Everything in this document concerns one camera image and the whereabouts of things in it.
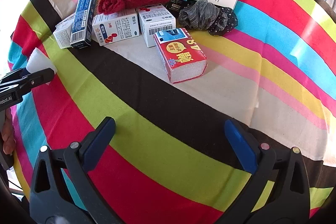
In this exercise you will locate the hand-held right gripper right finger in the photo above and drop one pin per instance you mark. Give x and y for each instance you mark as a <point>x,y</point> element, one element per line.
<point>240,146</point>

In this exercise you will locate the person's left hand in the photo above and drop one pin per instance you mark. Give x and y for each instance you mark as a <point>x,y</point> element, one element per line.
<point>8,134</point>

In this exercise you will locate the white box with red figure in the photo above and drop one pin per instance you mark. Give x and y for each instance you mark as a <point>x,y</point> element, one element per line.
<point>115,27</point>

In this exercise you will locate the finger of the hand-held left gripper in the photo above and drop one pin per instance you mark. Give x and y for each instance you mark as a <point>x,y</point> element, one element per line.
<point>15,74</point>
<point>34,79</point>

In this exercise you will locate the white box with barcode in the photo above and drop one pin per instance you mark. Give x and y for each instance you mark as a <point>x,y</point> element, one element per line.
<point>155,23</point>

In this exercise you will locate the grey striped scrunchie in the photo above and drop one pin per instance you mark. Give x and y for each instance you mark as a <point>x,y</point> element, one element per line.
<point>200,15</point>

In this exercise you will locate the black dotted scrunchie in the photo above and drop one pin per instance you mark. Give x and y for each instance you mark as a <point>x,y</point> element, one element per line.
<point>224,20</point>

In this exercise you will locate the small white grey box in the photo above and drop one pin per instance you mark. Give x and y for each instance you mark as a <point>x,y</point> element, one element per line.
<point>62,33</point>

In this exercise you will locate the white foam block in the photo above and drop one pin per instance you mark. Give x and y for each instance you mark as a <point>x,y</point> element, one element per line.
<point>42,61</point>

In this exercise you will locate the tall blue box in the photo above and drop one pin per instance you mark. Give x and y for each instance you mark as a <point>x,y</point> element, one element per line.
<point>83,16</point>

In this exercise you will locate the red wrapped sponge pack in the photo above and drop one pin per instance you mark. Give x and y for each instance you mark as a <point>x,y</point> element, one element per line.
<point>181,57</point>

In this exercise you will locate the striped colourful tablecloth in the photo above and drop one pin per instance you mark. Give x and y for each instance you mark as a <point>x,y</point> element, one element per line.
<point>162,121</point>

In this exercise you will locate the black box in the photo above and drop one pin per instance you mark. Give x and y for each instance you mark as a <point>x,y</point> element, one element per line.
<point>174,5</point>

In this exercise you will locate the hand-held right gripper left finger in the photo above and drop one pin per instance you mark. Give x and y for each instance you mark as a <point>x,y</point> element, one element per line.
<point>101,141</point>

